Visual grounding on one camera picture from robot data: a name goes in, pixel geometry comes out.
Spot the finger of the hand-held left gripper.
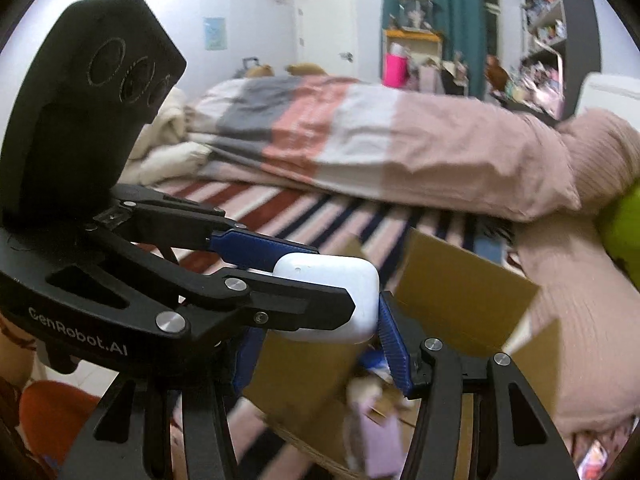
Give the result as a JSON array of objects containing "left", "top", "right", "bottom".
[
  {"left": 111, "top": 186, "right": 319, "bottom": 272},
  {"left": 94, "top": 224, "right": 357, "bottom": 342}
]

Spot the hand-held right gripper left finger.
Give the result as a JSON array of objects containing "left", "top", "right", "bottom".
[{"left": 65, "top": 329, "right": 272, "bottom": 480}]

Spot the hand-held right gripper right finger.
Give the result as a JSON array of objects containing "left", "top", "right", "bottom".
[{"left": 377, "top": 290, "right": 582, "bottom": 480}]

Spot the white earbud case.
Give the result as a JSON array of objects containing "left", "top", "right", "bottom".
[{"left": 272, "top": 253, "right": 380, "bottom": 345}]

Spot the brown cardboard box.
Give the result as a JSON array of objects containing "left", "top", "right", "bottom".
[{"left": 240, "top": 227, "right": 564, "bottom": 480}]

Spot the purple power bank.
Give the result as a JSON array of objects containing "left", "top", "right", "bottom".
[{"left": 350, "top": 402, "right": 401, "bottom": 479}]

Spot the cream fleece blanket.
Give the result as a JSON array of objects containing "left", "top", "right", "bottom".
[{"left": 122, "top": 87, "right": 214, "bottom": 187}]

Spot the pink grey patchwork duvet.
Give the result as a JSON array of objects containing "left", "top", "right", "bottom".
[{"left": 184, "top": 75, "right": 582, "bottom": 222}]

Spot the grey suitcase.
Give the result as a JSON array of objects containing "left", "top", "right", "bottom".
[{"left": 234, "top": 57, "right": 261, "bottom": 80}]

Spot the pink ribbed pillow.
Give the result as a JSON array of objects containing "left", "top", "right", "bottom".
[{"left": 514, "top": 214, "right": 640, "bottom": 437}]

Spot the red stool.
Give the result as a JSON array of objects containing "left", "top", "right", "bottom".
[{"left": 19, "top": 379, "right": 102, "bottom": 467}]

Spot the white door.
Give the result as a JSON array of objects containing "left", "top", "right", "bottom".
[{"left": 298, "top": 0, "right": 357, "bottom": 79}]

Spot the pink gift bag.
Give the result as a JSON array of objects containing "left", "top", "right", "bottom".
[{"left": 383, "top": 52, "right": 409, "bottom": 87}]

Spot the floral bed sheet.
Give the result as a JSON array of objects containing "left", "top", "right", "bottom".
[{"left": 570, "top": 430, "right": 617, "bottom": 480}]

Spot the green pillow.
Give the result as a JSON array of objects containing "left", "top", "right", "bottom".
[{"left": 594, "top": 179, "right": 640, "bottom": 292}]

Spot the yellow shelf unit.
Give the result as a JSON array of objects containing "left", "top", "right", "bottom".
[{"left": 382, "top": 28, "right": 444, "bottom": 86}]

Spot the pink striped pillow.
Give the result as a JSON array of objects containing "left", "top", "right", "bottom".
[{"left": 557, "top": 109, "right": 640, "bottom": 217}]

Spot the brown plush toy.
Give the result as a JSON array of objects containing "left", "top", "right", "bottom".
[{"left": 484, "top": 54, "right": 511, "bottom": 94}]

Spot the glass display case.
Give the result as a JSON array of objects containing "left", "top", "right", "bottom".
[{"left": 397, "top": 0, "right": 435, "bottom": 31}]

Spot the teal curtain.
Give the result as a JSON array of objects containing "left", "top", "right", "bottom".
[{"left": 382, "top": 0, "right": 489, "bottom": 99}]

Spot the white headboard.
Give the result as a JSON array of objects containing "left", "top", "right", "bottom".
[{"left": 574, "top": 72, "right": 640, "bottom": 134}]

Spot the window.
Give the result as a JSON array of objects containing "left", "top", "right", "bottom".
[{"left": 479, "top": 0, "right": 501, "bottom": 56}]

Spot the dark bookshelf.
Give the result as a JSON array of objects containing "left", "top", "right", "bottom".
[{"left": 520, "top": 0, "right": 599, "bottom": 126}]

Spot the blue wall poster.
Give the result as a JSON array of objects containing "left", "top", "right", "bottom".
[{"left": 203, "top": 16, "right": 227, "bottom": 52}]

